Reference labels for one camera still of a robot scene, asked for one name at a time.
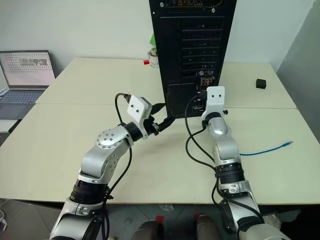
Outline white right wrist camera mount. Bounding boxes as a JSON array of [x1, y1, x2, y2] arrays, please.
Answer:
[[201, 85, 226, 121]]

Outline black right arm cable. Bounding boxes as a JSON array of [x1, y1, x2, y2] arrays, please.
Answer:
[[184, 94, 266, 240]]

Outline small black box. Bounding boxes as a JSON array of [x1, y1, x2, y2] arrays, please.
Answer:
[[255, 78, 268, 90]]

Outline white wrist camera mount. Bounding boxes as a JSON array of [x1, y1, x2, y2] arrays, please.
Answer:
[[126, 95, 153, 140], [201, 85, 226, 121]]

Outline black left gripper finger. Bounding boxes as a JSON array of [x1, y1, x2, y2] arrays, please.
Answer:
[[156, 116, 176, 132], [150, 102, 167, 114]]

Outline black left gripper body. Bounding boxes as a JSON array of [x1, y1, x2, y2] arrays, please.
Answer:
[[143, 116, 161, 137]]

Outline black computer tower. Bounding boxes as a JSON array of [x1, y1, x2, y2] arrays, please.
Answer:
[[149, 0, 238, 119]]

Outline dark rounded shape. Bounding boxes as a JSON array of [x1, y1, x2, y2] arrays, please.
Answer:
[[194, 213, 223, 240], [130, 215, 165, 240]]

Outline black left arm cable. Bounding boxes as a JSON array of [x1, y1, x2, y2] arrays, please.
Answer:
[[82, 92, 133, 240]]

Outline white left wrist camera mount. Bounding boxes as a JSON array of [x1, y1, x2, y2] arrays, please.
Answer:
[[126, 95, 153, 140]]

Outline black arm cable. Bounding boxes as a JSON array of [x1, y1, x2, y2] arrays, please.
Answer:
[[82, 92, 133, 240], [184, 94, 266, 240]]

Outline grey open laptop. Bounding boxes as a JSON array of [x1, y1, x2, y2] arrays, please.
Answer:
[[0, 49, 57, 120]]

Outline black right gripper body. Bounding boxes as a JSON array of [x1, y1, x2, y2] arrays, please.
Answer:
[[196, 90, 208, 112]]

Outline blue ethernet cable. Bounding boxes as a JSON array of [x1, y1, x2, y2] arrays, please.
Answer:
[[239, 140, 294, 157]]

